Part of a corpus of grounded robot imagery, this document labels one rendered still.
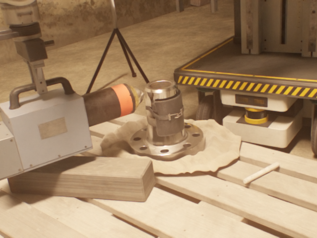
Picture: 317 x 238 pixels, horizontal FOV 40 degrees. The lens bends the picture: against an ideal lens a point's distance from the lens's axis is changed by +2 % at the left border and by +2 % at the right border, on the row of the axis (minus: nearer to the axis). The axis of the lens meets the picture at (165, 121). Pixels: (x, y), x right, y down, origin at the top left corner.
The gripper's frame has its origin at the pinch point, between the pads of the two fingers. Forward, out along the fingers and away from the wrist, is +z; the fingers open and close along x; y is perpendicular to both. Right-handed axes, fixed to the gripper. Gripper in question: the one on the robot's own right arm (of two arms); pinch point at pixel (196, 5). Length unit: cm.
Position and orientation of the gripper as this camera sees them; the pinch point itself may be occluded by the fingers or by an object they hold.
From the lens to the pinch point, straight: 152.6
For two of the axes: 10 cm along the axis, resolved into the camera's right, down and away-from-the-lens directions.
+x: -8.3, -1.4, 5.3
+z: 1.0, 9.1, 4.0
